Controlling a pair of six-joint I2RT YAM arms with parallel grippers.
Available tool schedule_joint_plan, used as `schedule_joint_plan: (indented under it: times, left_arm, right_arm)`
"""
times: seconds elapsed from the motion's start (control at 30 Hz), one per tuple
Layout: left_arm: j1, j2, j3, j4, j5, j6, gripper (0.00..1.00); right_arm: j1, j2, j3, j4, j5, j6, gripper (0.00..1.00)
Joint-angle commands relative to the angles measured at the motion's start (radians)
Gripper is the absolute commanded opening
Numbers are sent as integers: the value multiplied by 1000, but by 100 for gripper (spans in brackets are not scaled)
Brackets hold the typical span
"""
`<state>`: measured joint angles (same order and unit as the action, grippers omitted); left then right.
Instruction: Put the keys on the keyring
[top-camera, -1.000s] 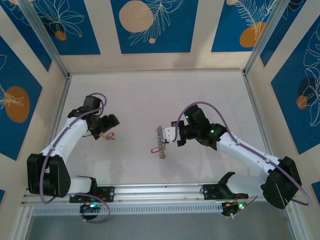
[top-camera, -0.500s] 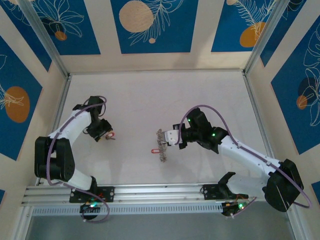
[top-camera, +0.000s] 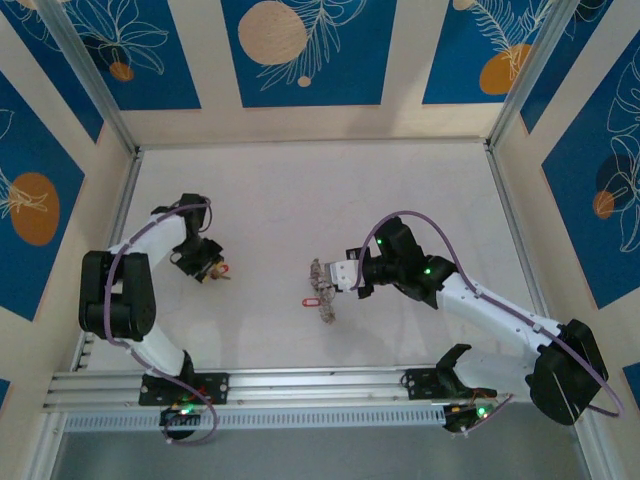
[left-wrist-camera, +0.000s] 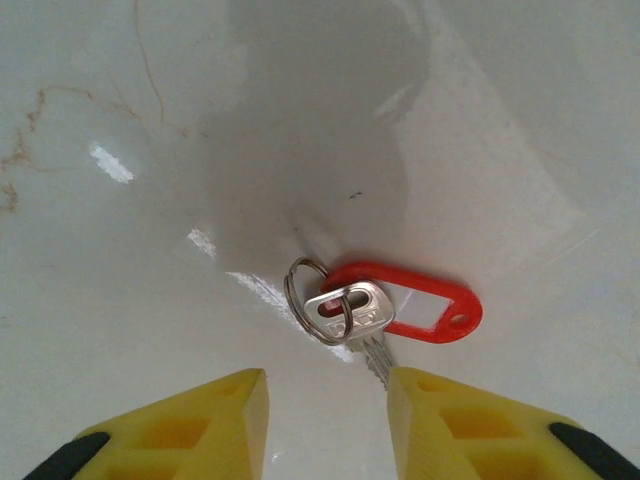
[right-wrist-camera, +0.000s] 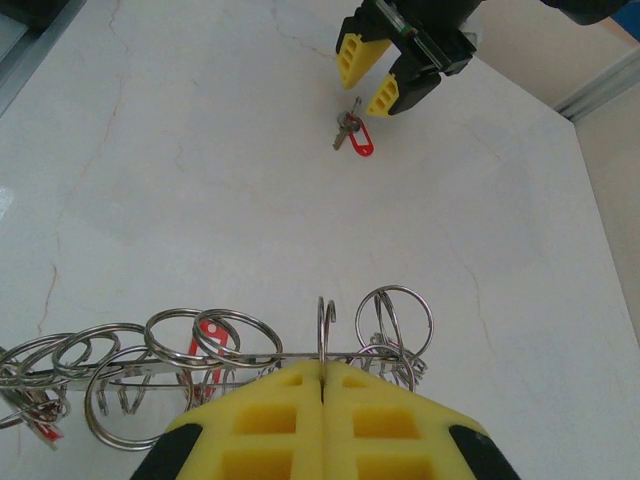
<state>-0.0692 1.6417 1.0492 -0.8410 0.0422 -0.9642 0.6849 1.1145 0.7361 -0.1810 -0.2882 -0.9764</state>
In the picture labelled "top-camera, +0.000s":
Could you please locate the silver disc keyring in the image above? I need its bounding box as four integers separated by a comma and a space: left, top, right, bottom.
307, 257, 338, 327

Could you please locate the aluminium table edge rail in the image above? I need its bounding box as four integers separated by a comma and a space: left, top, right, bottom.
27, 149, 145, 480
485, 144, 604, 480

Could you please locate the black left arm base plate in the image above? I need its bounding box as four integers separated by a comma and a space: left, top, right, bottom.
138, 372, 231, 406

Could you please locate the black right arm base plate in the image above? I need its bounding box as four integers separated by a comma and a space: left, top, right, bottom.
403, 367, 497, 401

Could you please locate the aluminium mounting rail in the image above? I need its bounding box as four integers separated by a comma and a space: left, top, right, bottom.
43, 367, 531, 410

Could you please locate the grey slotted cable duct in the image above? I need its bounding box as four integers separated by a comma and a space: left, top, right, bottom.
62, 403, 449, 434

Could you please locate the aluminium frame post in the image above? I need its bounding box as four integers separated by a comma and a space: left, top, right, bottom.
35, 0, 141, 157
485, 0, 574, 149

